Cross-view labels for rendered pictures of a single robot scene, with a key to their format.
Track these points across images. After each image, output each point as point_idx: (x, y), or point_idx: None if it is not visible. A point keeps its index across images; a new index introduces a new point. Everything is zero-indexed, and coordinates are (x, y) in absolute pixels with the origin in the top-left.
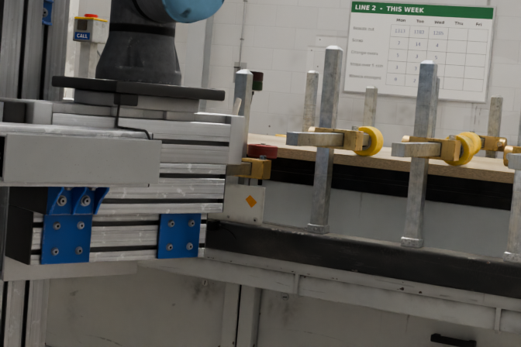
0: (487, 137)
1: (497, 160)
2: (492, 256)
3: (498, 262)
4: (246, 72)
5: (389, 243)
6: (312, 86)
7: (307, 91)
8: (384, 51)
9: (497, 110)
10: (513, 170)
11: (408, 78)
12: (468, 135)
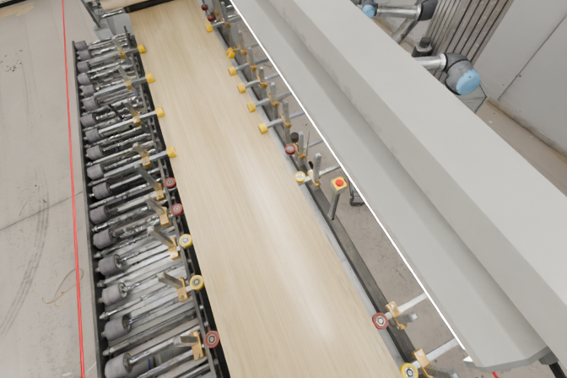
0: (148, 155)
1: (185, 137)
2: (265, 108)
3: (270, 104)
4: (301, 131)
5: (279, 125)
6: (156, 229)
7: (159, 233)
8: None
9: (140, 146)
10: (240, 101)
11: None
12: (173, 147)
